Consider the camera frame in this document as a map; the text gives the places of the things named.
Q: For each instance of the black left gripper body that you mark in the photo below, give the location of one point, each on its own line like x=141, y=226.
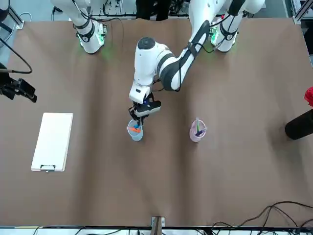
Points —
x=140, y=105

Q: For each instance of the orange pencil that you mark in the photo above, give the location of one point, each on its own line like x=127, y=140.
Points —
x=135, y=130

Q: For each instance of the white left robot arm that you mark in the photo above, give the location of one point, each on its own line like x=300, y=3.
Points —
x=146, y=66

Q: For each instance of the blue translucent plastic cup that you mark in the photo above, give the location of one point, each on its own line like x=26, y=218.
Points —
x=137, y=137

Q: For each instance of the pink translucent plastic cup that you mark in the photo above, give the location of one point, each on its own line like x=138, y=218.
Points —
x=195, y=139

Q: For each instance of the green pen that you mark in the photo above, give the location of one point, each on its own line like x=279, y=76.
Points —
x=198, y=127

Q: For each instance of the white clipboard with black clip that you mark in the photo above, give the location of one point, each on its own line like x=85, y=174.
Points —
x=52, y=142

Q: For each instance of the dark purple pen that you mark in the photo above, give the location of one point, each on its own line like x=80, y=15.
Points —
x=200, y=133

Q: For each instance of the black cylindrical vase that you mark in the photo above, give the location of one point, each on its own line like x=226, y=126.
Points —
x=300, y=127

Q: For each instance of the red rose bouquet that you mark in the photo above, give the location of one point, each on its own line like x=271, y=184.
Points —
x=310, y=96

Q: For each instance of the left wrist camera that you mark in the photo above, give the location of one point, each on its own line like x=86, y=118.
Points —
x=151, y=109

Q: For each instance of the aluminium frame profile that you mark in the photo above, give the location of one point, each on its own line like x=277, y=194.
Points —
x=17, y=20
x=302, y=13

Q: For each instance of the aluminium post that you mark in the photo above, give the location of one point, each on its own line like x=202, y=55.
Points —
x=157, y=225

